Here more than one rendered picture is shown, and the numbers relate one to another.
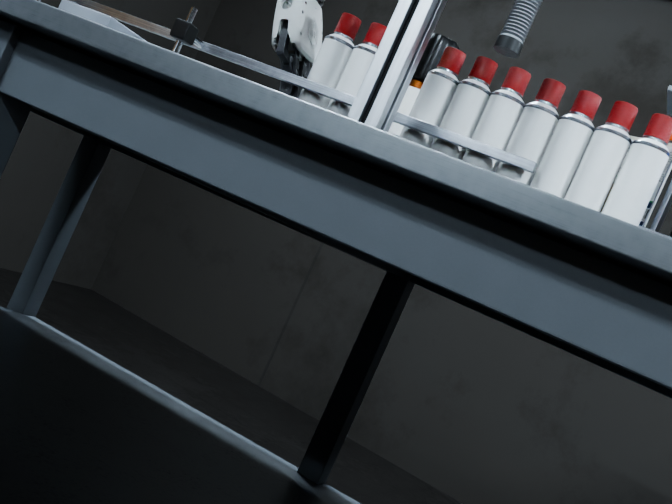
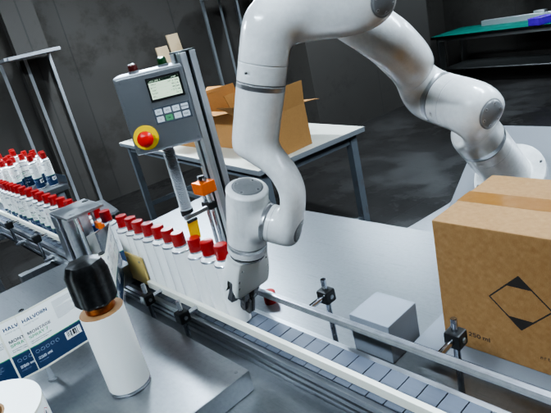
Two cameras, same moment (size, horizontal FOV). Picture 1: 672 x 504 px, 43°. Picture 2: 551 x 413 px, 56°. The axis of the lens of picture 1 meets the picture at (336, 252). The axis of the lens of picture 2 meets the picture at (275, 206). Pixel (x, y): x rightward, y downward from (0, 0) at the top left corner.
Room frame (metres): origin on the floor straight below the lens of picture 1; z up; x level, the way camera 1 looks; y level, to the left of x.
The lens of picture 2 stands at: (2.21, 0.76, 1.54)
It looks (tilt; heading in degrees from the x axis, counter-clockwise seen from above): 20 degrees down; 209
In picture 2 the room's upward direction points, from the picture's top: 13 degrees counter-clockwise
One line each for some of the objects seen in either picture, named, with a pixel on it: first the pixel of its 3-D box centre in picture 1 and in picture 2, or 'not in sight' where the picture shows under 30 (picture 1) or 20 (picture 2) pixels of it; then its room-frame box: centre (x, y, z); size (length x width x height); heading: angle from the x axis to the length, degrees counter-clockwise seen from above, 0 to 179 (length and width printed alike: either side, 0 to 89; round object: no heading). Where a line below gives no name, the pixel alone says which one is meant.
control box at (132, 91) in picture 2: not in sight; (161, 107); (1.18, -0.05, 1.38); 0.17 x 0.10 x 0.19; 123
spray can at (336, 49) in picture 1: (325, 77); (230, 283); (1.35, 0.13, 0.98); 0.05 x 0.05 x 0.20
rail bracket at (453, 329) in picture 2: not in sight; (452, 365); (1.47, 0.62, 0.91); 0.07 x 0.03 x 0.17; 158
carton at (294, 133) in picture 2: not in sight; (270, 118); (-0.47, -0.61, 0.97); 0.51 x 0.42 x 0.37; 156
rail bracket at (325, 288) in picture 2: (179, 61); (323, 316); (1.36, 0.35, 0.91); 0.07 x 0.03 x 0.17; 158
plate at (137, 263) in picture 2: not in sight; (136, 268); (1.22, -0.28, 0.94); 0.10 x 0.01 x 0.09; 68
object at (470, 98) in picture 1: (459, 124); (177, 263); (1.26, -0.09, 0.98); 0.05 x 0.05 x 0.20
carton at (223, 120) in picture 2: not in sight; (240, 115); (-0.70, -0.93, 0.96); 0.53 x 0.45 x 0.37; 152
